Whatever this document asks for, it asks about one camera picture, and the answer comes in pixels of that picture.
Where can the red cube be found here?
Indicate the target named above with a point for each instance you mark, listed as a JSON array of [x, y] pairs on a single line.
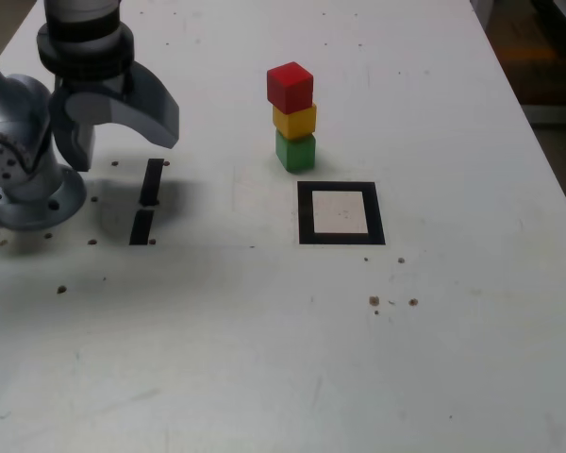
[[287, 89]]

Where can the black tape square outline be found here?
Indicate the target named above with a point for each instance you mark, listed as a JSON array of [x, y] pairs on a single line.
[[304, 212]]

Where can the green cube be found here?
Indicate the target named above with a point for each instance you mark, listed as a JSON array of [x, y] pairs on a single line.
[[296, 153]]

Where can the brown wooden furniture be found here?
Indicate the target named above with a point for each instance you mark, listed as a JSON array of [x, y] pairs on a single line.
[[547, 47]]

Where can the yellow cube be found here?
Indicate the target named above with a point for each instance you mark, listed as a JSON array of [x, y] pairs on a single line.
[[294, 122]]

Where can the black tape strip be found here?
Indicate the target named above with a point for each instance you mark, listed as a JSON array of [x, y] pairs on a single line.
[[151, 181]]

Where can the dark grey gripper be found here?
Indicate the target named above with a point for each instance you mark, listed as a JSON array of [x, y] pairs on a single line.
[[122, 85]]

